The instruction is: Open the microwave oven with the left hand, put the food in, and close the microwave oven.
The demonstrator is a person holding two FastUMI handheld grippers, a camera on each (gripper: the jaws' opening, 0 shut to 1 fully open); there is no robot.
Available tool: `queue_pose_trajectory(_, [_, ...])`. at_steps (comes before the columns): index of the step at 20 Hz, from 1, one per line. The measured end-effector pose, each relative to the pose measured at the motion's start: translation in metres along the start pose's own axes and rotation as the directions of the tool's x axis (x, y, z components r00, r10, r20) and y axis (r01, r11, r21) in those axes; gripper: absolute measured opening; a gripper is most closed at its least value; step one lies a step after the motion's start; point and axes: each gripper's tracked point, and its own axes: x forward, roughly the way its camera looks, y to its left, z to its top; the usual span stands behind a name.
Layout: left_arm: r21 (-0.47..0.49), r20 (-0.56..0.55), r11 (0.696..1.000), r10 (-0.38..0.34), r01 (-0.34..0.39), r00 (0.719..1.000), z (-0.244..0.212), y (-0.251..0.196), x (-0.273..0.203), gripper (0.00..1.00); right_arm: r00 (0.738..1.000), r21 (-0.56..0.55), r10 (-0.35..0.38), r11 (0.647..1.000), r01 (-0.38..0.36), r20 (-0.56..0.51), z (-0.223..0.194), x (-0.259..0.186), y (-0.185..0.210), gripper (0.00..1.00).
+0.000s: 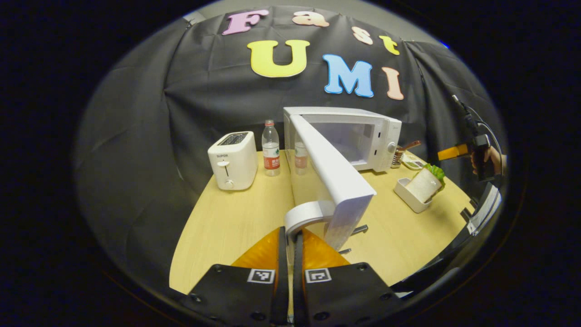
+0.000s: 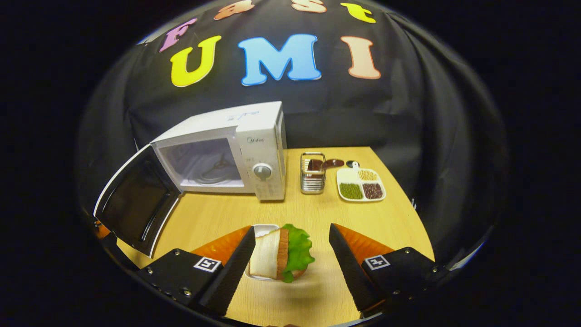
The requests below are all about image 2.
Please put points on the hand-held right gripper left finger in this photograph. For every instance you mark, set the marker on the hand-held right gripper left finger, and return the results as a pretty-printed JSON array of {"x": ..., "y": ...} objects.
[{"x": 231, "y": 277}]

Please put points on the glass turntable plate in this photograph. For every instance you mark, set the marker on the glass turntable plate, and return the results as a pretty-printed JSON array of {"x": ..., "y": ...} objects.
[{"x": 215, "y": 176}]

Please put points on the brown wooden spoon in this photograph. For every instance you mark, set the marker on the brown wooden spoon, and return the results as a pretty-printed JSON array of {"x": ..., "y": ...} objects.
[{"x": 333, "y": 162}]

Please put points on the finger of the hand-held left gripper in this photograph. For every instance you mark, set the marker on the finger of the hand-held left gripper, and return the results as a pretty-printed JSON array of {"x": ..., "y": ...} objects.
[{"x": 103, "y": 230}]

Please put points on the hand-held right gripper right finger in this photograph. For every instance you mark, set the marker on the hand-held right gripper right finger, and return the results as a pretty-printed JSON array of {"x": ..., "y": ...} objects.
[{"x": 352, "y": 272}]

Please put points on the small black round disc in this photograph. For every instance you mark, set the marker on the small black round disc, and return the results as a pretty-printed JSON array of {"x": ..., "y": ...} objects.
[{"x": 350, "y": 163}]

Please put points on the white microwave oven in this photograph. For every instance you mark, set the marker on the white microwave oven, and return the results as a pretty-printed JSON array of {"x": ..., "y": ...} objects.
[{"x": 268, "y": 150}]

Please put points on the sandwich with green lettuce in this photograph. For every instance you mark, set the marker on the sandwich with green lettuce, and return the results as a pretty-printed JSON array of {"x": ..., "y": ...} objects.
[{"x": 277, "y": 254}]

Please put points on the white divided plate with beans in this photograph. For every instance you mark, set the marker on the white divided plate with beans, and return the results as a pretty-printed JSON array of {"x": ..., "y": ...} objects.
[{"x": 361, "y": 184}]

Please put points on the white rectangular dish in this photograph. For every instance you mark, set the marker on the white rectangular dish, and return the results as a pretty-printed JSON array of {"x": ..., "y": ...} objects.
[{"x": 264, "y": 230}]

